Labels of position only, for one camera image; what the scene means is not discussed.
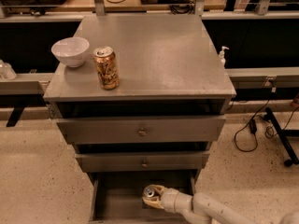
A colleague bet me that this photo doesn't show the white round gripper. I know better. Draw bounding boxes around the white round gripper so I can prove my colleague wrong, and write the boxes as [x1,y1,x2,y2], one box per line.
[142,185,192,214]

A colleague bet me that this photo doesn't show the silver redbull can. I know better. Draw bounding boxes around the silver redbull can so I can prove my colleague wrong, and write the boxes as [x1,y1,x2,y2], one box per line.
[142,186,155,206]

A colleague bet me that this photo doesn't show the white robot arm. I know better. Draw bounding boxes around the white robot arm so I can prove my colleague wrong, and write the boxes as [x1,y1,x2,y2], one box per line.
[142,185,258,224]

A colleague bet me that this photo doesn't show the grey bottom drawer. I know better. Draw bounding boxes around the grey bottom drawer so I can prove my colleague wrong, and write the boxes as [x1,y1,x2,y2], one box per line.
[89,170,196,224]

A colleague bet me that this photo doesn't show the grey drawer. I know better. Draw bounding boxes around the grey drawer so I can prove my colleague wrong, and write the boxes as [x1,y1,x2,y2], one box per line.
[89,170,196,224]
[57,115,225,144]
[75,151,209,173]

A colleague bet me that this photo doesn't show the grey middle drawer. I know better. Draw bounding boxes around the grey middle drawer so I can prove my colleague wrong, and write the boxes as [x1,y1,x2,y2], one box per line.
[75,151,209,173]

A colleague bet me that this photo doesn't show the grey top drawer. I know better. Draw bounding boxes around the grey top drawer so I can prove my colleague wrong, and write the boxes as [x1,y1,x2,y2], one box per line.
[57,115,225,144]

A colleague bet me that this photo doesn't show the grey wooden drawer cabinet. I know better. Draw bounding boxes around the grey wooden drawer cabinet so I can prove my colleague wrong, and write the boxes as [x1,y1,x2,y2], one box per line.
[43,13,237,224]

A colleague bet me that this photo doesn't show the gold patterned drink can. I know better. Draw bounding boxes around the gold patterned drink can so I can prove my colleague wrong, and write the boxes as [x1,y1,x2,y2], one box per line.
[93,46,119,90]

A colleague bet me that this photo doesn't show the black stand leg with wheel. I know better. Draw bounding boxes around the black stand leg with wheel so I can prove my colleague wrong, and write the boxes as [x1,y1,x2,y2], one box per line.
[264,107,299,167]

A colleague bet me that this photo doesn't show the white pump dispenser bottle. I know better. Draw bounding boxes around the white pump dispenser bottle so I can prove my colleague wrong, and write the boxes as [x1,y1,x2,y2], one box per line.
[219,46,229,65]

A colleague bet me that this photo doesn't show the white ceramic bowl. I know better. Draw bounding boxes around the white ceramic bowl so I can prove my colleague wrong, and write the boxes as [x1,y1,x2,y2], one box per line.
[51,37,90,68]

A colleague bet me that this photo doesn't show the black floor power cable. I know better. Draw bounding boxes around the black floor power cable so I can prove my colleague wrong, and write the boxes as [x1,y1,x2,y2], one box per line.
[234,79,299,153]

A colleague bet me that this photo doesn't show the black coiled cables on shelf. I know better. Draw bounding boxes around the black coiled cables on shelf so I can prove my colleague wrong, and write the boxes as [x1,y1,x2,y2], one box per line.
[169,0,197,16]

